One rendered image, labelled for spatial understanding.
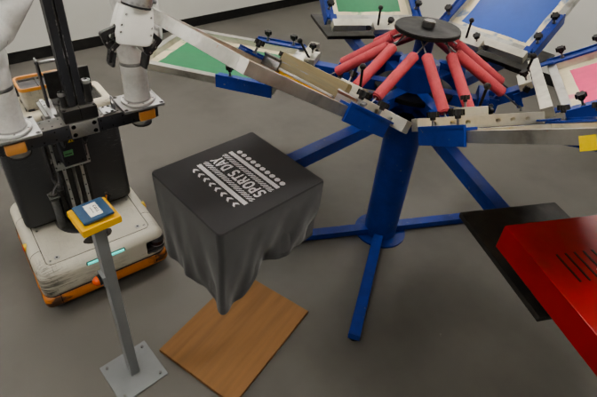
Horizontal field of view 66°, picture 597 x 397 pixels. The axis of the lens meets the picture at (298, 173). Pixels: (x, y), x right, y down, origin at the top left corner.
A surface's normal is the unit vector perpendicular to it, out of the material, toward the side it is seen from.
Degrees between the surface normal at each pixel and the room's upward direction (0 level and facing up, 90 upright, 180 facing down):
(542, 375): 0
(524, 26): 32
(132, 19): 89
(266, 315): 0
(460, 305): 0
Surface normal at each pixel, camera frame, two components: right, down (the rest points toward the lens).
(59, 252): 0.07, -0.80
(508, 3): -0.32, -0.49
